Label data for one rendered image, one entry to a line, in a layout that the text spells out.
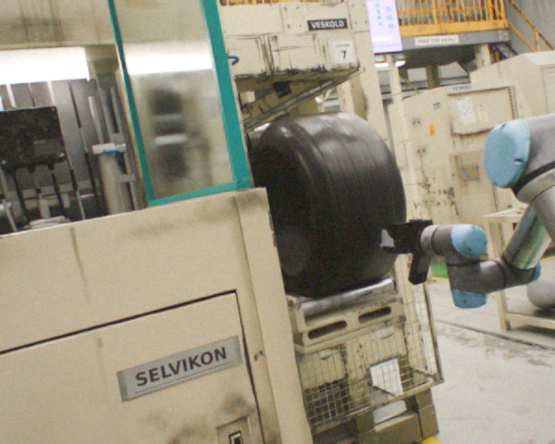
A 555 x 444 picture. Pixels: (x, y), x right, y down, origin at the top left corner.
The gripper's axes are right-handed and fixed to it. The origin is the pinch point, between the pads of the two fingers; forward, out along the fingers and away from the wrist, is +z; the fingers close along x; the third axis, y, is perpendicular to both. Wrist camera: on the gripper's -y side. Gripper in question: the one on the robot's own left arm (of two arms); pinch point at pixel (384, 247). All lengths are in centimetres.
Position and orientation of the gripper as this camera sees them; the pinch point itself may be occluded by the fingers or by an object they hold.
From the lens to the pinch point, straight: 159.1
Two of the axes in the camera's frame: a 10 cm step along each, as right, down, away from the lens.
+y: -1.8, -9.8, -0.6
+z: -4.2, 0.2, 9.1
